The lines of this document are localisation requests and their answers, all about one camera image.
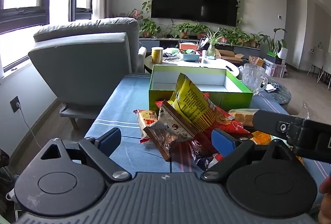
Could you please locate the brown nut snack packet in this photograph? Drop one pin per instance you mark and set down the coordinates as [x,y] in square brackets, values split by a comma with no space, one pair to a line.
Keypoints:
[168,133]

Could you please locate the grey armchair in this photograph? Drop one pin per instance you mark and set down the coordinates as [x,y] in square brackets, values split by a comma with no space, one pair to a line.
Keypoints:
[82,58]

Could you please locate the glass mug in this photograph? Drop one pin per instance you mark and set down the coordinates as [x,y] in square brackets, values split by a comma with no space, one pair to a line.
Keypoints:
[252,79]

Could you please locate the glass vase with spider plant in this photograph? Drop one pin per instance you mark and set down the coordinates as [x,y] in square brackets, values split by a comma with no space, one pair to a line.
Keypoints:
[211,51]

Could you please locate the bagged bread slices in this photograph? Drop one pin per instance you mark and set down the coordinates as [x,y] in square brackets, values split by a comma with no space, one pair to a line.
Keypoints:
[243,116]

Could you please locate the white dining chair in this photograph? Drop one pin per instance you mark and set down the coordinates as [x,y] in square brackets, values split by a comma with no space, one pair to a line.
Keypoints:
[316,58]
[326,71]

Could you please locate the person's right hand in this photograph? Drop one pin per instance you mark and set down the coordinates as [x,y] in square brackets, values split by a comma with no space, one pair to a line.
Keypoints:
[326,185]

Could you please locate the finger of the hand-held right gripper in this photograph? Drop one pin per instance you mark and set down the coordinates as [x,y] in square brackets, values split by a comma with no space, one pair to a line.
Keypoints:
[269,122]

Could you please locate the white cushion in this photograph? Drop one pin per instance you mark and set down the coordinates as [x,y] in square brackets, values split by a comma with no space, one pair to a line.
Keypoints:
[142,56]

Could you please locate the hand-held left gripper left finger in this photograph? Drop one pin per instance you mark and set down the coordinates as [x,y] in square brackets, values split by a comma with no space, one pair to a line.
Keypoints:
[110,141]

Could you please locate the white round table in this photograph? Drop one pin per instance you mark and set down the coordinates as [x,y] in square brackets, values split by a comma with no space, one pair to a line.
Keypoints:
[219,62]

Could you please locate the black remote control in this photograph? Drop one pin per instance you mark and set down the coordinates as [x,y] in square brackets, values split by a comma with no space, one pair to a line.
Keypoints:
[229,68]

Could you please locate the black wall outlet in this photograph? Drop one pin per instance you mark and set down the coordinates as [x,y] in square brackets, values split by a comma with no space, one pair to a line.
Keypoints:
[15,104]

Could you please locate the dark stone round table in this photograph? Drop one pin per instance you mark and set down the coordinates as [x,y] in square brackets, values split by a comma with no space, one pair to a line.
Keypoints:
[279,97]

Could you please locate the dark red snack packet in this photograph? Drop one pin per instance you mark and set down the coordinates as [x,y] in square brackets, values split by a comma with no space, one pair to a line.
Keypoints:
[201,154]

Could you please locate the red flower decoration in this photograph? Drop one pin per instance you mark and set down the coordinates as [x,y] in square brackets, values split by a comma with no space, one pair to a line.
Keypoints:
[134,14]

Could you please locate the yellow can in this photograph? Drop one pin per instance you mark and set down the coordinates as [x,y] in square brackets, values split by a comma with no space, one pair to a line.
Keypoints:
[157,56]

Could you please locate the dark television cabinet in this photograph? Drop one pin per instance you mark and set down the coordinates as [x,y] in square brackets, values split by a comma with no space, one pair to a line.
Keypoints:
[152,44]

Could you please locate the small white bottle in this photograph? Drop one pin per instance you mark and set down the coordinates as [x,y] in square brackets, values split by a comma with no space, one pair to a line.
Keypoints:
[204,54]

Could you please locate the open cardboard box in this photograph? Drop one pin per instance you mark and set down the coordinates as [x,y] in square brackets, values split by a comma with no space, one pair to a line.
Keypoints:
[227,54]

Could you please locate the green cardboard box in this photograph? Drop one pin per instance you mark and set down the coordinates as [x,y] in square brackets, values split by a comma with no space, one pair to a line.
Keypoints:
[232,101]

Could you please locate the row of potted plants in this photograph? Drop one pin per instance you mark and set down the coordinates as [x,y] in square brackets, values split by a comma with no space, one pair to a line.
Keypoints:
[147,27]

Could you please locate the yellow striped snack packet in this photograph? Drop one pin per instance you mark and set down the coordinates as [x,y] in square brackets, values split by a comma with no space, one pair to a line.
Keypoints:
[194,102]

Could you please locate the orange red cracker packet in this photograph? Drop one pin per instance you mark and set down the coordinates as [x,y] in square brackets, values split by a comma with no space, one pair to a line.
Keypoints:
[146,119]

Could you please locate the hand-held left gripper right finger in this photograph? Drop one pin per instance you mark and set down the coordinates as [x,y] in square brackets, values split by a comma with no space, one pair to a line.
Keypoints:
[222,142]

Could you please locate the pile of small wrappers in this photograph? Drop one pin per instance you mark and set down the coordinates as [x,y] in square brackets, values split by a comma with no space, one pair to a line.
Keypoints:
[170,54]

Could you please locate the green and black box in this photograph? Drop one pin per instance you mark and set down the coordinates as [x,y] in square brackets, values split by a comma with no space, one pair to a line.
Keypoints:
[274,58]

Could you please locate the orange plastic bag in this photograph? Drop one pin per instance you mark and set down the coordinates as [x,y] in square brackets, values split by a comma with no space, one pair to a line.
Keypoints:
[257,61]

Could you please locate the tall plant in white pot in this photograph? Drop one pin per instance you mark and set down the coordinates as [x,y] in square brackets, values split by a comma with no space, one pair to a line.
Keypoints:
[283,52]

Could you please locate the clear storage bin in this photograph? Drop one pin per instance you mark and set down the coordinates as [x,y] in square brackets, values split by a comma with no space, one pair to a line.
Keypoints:
[278,70]

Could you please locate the light blue tray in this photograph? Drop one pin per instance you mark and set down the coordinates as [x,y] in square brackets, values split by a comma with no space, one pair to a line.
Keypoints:
[190,57]

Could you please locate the orange box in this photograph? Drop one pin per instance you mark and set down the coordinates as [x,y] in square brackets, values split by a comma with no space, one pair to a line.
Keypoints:
[187,46]

